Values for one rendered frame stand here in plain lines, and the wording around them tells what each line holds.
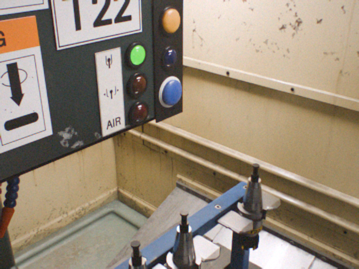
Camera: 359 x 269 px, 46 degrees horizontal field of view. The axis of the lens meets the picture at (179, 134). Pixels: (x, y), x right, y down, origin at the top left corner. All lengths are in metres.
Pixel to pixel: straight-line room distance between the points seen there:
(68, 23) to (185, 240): 0.48
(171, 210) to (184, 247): 0.86
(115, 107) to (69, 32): 0.09
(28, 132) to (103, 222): 1.60
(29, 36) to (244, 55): 0.98
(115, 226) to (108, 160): 0.29
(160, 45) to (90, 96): 0.10
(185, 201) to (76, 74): 1.26
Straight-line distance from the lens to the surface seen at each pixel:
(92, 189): 1.93
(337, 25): 1.14
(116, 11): 0.42
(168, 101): 0.48
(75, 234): 1.91
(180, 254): 0.78
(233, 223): 0.91
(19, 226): 1.80
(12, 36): 0.36
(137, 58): 0.44
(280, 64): 1.23
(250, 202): 0.92
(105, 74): 0.42
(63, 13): 0.38
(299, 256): 1.43
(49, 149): 0.41
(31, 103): 0.38
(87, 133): 0.43
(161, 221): 1.61
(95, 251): 1.83
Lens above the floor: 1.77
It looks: 26 degrees down
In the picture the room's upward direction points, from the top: straight up
